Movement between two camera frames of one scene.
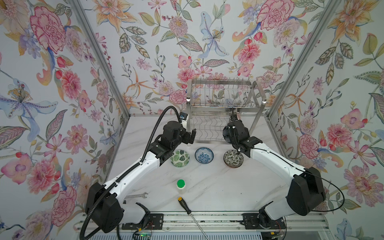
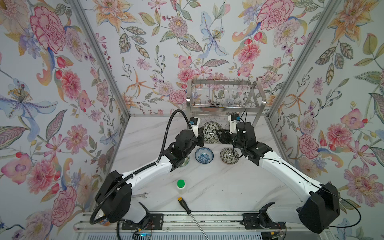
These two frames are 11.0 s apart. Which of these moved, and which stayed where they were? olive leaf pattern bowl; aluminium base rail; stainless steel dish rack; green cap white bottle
Moved: olive leaf pattern bowl
Stayed: stainless steel dish rack; aluminium base rail; green cap white bottle
